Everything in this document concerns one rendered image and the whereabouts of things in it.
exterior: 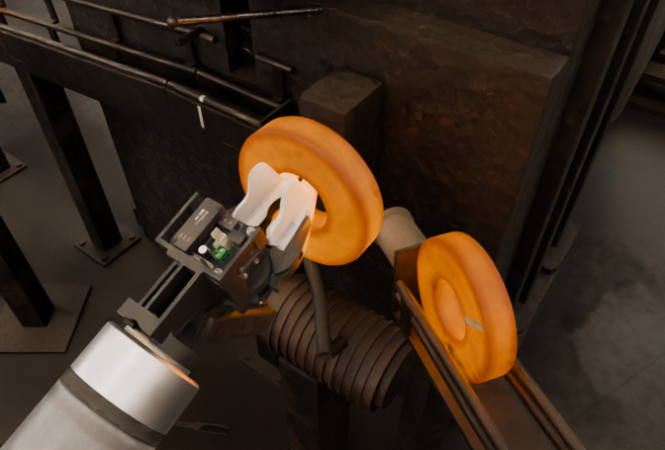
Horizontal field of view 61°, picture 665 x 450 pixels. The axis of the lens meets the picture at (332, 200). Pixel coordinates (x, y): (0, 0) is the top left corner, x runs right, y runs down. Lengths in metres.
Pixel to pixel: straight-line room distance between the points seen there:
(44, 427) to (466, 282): 0.37
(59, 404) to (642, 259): 1.57
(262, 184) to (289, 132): 0.05
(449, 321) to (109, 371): 0.37
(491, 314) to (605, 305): 1.10
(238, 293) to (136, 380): 0.10
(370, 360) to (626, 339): 0.92
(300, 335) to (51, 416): 0.44
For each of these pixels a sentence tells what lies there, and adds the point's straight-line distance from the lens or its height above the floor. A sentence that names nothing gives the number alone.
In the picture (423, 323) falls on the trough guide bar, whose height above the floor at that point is 0.68.
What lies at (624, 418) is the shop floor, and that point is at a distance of 1.47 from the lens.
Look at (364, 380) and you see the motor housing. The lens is 0.79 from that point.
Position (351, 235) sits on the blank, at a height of 0.82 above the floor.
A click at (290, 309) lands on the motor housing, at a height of 0.53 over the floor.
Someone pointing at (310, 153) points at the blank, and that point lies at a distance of 0.49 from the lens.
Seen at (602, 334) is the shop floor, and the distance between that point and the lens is 1.58.
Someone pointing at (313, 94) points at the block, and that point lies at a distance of 0.74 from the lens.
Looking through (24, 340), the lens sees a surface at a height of 0.01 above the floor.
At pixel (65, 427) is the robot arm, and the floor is 0.83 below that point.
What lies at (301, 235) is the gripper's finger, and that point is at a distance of 0.51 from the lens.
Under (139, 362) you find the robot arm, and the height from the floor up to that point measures 0.84.
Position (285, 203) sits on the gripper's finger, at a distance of 0.48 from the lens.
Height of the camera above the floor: 1.21
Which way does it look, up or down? 44 degrees down
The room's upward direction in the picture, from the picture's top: straight up
